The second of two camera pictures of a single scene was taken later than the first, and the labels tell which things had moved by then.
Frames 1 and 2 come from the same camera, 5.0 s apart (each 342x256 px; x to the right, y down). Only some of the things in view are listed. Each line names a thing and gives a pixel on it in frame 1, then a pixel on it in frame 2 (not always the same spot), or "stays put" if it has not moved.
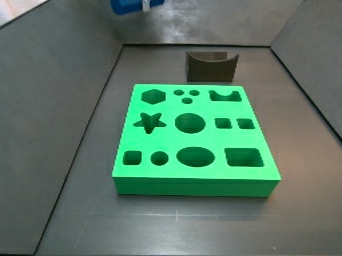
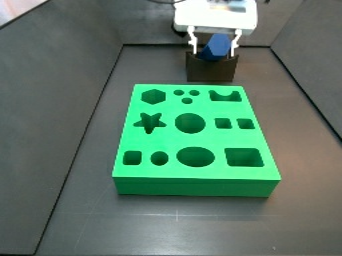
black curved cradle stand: [210, 67] stays put
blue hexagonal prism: [126, 7] to [217, 48]
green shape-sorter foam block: [192, 142] stays put
